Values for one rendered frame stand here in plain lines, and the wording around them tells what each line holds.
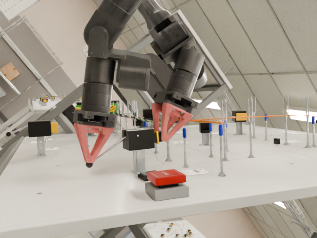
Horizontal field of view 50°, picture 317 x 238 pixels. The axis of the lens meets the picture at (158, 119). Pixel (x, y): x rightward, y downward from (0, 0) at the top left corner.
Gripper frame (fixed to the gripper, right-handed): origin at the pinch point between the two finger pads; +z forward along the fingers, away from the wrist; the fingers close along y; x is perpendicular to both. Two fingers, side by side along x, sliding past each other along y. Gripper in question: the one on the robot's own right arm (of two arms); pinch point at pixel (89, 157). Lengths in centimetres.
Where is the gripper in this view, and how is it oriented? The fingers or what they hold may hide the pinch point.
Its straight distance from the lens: 69.1
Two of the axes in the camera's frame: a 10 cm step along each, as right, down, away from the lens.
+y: -4.1, -0.5, 9.1
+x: -9.1, -1.1, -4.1
